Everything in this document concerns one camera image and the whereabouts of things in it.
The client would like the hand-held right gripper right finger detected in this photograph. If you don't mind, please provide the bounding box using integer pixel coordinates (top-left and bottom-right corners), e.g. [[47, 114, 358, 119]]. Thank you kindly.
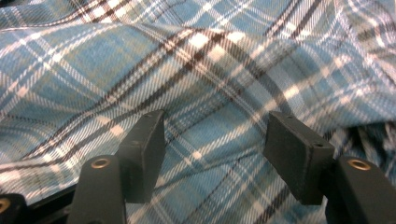
[[262, 110, 336, 206]]

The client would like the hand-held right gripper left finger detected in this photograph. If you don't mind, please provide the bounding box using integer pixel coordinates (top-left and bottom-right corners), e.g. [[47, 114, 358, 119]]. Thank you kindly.
[[115, 109, 166, 204]]

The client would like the blue plaid shirt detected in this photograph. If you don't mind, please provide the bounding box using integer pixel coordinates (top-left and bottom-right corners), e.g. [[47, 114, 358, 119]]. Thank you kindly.
[[0, 0, 396, 224]]

